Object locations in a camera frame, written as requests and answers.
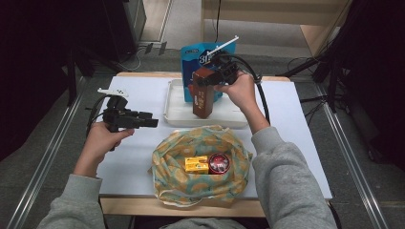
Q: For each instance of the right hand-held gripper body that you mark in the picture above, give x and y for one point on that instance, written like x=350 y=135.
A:
x=227 y=70

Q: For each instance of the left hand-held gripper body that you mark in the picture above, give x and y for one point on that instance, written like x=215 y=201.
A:
x=119 y=117

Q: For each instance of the brown carton box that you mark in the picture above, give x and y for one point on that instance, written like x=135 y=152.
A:
x=203 y=101

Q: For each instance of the blue snack pouch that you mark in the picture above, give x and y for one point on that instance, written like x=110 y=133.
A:
x=191 y=63

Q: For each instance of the white plastic tray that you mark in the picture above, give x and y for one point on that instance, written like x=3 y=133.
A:
x=178 y=111

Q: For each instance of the yellow drink carton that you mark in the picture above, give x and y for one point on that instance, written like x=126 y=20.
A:
x=196 y=164

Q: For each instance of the lemon print cloth bag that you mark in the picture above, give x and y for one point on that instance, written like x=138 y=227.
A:
x=178 y=184

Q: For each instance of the person's right hand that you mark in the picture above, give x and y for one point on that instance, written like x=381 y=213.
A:
x=243 y=92

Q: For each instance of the person's left hand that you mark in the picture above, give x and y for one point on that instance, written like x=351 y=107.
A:
x=98 y=143

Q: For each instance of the black metal stand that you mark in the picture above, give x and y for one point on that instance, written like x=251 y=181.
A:
x=71 y=82
x=332 y=73

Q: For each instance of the small black floor block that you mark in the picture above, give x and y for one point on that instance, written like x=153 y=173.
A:
x=148 y=48

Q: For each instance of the light wooden desk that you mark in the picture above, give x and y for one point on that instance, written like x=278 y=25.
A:
x=270 y=16

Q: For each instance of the red round can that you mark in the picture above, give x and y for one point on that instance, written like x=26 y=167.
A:
x=219 y=163

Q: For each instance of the dark cabinet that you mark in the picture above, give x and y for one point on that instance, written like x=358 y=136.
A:
x=133 y=19

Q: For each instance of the person's torso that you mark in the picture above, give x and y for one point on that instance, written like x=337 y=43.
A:
x=203 y=224

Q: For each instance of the metal floor rail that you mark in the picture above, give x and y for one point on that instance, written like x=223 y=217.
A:
x=350 y=152
x=47 y=159

